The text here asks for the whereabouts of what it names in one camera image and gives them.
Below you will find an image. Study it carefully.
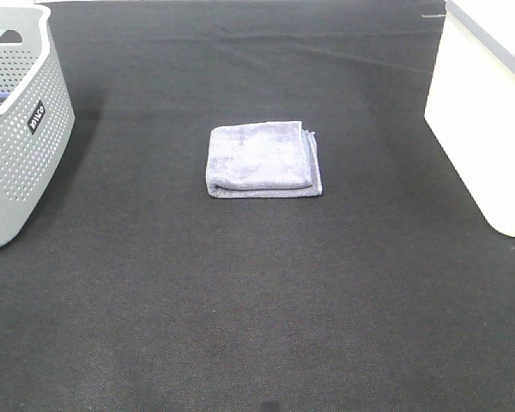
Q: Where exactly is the grey perforated laundry basket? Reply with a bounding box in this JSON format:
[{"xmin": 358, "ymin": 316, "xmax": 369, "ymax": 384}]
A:
[{"xmin": 0, "ymin": 1, "xmax": 76, "ymax": 247}]

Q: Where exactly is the white storage box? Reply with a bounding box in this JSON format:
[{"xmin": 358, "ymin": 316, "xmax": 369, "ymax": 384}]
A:
[{"xmin": 424, "ymin": 1, "xmax": 515, "ymax": 237}]

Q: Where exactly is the black table cloth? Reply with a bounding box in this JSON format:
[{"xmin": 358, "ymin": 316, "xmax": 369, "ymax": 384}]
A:
[{"xmin": 0, "ymin": 1, "xmax": 515, "ymax": 411}]

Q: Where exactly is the lavender towel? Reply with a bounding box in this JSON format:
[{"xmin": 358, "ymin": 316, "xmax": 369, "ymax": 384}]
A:
[{"xmin": 205, "ymin": 121, "xmax": 323, "ymax": 199}]

